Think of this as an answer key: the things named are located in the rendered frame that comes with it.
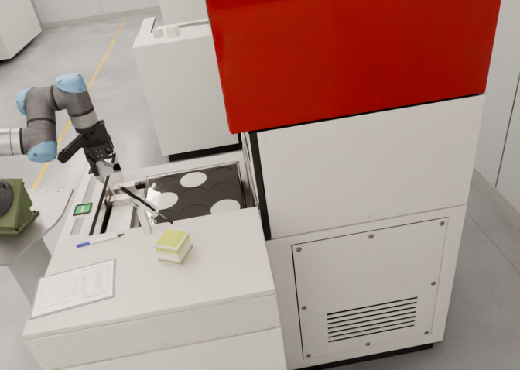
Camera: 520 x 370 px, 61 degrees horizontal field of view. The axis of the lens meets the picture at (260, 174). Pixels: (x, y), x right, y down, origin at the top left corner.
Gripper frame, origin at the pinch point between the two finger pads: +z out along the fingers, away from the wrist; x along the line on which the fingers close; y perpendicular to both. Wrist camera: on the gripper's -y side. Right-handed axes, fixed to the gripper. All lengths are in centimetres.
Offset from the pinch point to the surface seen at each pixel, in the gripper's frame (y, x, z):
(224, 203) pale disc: 37.1, -9.5, 15.6
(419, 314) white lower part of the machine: 103, -34, 77
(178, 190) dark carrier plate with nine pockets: 23.4, 6.4, 15.6
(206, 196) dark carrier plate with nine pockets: 32.3, -2.1, 15.7
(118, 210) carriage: 1.1, 6.2, 17.5
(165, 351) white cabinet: 10, -53, 25
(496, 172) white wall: 207, 44, 86
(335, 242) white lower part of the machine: 70, -28, 30
